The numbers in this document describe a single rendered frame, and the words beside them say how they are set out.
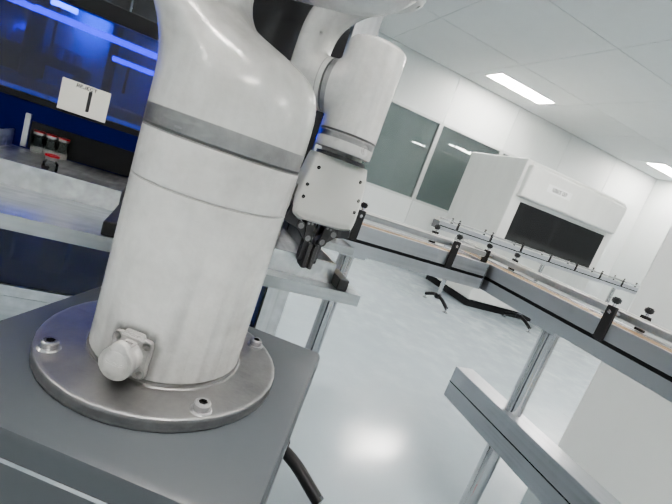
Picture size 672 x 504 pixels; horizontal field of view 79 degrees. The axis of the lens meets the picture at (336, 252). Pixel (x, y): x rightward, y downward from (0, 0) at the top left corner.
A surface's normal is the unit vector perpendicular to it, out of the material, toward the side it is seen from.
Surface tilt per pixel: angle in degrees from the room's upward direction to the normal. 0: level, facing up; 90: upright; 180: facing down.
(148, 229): 90
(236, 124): 89
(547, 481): 90
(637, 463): 90
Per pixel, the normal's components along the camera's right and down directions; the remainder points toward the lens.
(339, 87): -0.40, 0.07
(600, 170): 0.31, 0.29
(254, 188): 0.61, 0.36
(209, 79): -0.03, 0.12
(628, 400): -0.89, -0.24
